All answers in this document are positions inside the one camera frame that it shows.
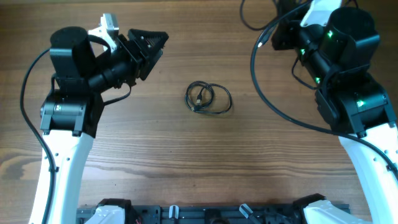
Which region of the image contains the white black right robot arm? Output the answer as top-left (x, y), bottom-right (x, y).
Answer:
top-left (272, 1), bottom-right (397, 223)

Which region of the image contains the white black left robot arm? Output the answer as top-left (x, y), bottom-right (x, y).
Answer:
top-left (29, 27), bottom-right (169, 223)

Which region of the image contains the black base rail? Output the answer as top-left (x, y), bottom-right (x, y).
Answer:
top-left (76, 203), bottom-right (352, 224)

